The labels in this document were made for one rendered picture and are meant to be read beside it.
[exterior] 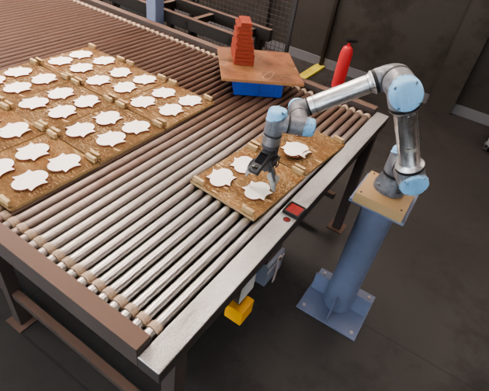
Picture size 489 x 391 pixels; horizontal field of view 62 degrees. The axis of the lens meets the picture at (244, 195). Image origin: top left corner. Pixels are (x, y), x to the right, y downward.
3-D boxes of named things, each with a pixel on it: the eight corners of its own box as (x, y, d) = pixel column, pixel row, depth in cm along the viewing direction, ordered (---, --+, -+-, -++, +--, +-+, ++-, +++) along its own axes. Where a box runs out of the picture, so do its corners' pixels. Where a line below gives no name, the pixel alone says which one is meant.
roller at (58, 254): (307, 95, 272) (309, 88, 269) (53, 271, 139) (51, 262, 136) (301, 92, 274) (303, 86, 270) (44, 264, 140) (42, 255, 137)
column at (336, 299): (375, 298, 259) (432, 194, 203) (353, 341, 233) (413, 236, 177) (321, 268, 272) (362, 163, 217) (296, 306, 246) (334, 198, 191)
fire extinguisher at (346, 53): (349, 90, 502) (365, 39, 462) (342, 98, 483) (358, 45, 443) (328, 84, 510) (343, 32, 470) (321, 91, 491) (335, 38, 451)
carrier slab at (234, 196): (304, 178, 191) (305, 176, 190) (253, 222, 164) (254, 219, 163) (246, 147, 205) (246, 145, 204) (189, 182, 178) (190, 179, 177)
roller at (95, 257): (320, 100, 268) (322, 93, 265) (74, 286, 135) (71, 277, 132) (314, 98, 270) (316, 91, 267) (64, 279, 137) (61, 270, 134)
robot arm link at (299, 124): (314, 110, 162) (287, 105, 161) (318, 124, 153) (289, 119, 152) (309, 127, 167) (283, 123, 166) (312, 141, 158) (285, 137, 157)
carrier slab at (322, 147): (344, 146, 218) (345, 143, 217) (304, 178, 191) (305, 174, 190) (290, 120, 233) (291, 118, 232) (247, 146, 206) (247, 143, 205)
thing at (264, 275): (281, 273, 177) (289, 245, 165) (265, 294, 167) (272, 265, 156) (259, 261, 181) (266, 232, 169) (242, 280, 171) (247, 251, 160)
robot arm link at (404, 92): (420, 174, 181) (412, 60, 149) (431, 195, 170) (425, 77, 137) (393, 181, 184) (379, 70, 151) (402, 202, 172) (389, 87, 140)
